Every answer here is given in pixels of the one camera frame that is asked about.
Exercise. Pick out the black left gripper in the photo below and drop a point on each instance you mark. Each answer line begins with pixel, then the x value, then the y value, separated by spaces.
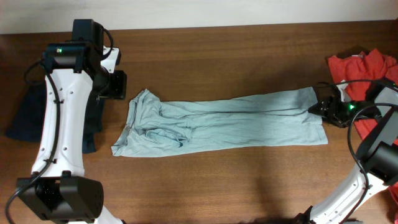
pixel 119 91

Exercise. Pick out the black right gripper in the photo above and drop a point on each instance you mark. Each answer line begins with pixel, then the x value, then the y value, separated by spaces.
pixel 329 102

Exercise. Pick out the light blue t-shirt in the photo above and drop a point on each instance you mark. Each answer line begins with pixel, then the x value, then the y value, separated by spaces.
pixel 156 128

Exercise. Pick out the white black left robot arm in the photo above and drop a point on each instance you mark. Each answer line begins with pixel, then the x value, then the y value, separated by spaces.
pixel 76 71

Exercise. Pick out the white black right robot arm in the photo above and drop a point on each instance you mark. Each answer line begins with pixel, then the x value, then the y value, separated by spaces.
pixel 375 159

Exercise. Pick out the red garment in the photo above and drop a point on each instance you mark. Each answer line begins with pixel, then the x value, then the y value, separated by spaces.
pixel 356 71

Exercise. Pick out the dark navy folded garment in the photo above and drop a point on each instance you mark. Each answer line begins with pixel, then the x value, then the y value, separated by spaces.
pixel 28 122

